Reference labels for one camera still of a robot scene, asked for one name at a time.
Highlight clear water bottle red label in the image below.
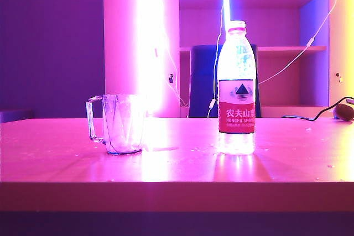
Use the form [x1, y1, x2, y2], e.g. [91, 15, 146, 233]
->
[217, 20, 257, 156]

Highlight thin white cable by tube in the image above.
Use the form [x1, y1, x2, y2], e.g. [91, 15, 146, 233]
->
[165, 34, 191, 108]

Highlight black cable on table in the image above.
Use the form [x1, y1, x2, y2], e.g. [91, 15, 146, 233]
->
[281, 96, 354, 122]

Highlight dark blue chair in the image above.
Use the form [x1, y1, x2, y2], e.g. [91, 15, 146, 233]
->
[189, 44, 262, 118]

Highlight white cable with inline switch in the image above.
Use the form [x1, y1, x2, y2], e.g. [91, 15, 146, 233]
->
[207, 8, 225, 118]

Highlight small glowing light stick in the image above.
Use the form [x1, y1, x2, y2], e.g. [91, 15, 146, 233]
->
[222, 0, 232, 31]

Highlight clear glass mug with handle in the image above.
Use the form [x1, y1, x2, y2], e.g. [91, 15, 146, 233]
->
[85, 94, 146, 156]

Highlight long white hanging cable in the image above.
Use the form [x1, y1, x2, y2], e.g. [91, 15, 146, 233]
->
[258, 0, 352, 85]

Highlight tall bright light tube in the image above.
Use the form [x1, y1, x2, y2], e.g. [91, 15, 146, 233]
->
[134, 0, 167, 118]

